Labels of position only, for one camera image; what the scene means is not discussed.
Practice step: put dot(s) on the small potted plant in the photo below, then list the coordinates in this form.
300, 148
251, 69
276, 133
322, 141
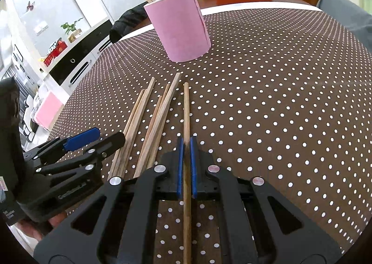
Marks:
74, 36

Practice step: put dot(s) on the person's left hand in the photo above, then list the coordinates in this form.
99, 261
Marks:
43, 227

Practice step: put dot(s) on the white wall switch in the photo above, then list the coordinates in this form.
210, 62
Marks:
40, 27

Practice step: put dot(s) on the brown polka dot tablecloth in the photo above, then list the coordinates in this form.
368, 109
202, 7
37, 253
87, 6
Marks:
261, 107

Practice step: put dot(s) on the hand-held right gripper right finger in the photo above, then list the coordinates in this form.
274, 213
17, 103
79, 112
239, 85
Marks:
193, 165

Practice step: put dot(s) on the white black sideboard cabinet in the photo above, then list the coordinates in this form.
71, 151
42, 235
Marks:
75, 60

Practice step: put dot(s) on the bundle of wooden chopsticks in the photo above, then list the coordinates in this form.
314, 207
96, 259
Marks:
162, 124

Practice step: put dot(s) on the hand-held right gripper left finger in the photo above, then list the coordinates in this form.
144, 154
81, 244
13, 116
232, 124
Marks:
180, 165

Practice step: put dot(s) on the butterfly wall decoration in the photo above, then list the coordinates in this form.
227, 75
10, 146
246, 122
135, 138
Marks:
30, 6

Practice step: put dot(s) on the pink cylindrical holder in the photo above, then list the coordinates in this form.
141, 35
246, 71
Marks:
180, 29

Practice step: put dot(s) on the pink padded seat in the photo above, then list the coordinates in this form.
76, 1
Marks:
48, 110

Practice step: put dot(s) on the black jacket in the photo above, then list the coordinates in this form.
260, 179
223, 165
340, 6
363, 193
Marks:
128, 24

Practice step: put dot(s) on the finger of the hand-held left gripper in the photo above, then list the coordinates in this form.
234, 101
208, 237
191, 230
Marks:
82, 137
110, 142

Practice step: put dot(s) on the red tissue box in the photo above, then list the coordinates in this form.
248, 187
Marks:
56, 50

